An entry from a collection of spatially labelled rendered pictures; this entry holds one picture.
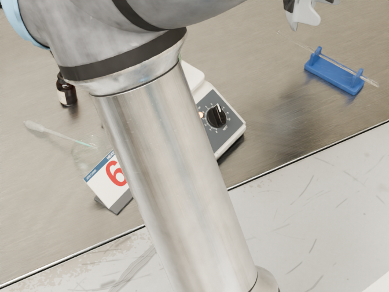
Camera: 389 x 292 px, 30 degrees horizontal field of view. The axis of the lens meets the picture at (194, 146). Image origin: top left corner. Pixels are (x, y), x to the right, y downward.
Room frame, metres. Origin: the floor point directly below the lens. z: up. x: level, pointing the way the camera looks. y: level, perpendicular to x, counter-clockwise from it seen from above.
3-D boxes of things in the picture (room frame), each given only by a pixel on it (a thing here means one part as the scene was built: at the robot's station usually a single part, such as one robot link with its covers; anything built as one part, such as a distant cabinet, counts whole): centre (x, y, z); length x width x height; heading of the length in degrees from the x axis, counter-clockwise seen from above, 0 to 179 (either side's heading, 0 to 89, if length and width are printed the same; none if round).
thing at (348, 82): (0.83, -0.23, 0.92); 0.10 x 0.03 x 0.04; 52
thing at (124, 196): (0.61, 0.11, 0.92); 0.09 x 0.06 x 0.04; 144
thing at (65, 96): (0.77, 0.21, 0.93); 0.03 x 0.03 x 0.07
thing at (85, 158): (0.66, 0.16, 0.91); 0.06 x 0.06 x 0.02
